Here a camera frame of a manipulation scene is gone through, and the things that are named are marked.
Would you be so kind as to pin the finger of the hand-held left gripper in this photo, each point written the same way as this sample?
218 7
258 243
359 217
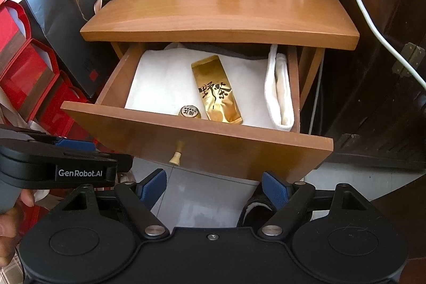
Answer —
73 145

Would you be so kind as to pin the person's left hand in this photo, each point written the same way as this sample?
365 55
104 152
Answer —
10 230

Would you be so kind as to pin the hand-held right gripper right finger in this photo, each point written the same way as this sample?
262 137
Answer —
276 189

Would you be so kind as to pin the black paper gift bag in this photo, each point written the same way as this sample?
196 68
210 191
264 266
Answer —
56 21

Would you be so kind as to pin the checked cloth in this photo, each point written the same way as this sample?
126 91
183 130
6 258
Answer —
10 272

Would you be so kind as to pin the gold tea packet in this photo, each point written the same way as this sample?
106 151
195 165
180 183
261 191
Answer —
216 94

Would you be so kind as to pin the dark wooden cabinet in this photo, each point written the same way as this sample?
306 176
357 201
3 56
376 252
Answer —
366 104

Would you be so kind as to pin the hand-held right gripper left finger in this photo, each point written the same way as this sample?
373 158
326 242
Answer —
153 187

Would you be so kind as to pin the person's black shoe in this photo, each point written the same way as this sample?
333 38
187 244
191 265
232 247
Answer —
248 214

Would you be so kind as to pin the gold foil ball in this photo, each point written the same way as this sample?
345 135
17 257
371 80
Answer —
190 112

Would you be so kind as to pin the white towel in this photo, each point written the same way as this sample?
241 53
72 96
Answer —
159 81

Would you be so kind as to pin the wooden nightstand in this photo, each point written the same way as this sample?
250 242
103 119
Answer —
233 4

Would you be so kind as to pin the folded white cloth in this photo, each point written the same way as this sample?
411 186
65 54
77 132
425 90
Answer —
276 94

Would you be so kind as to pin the brass hinge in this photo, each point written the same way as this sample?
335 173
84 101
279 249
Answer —
349 141
407 59

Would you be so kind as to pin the deep wooden drawer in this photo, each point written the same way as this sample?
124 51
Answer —
199 151

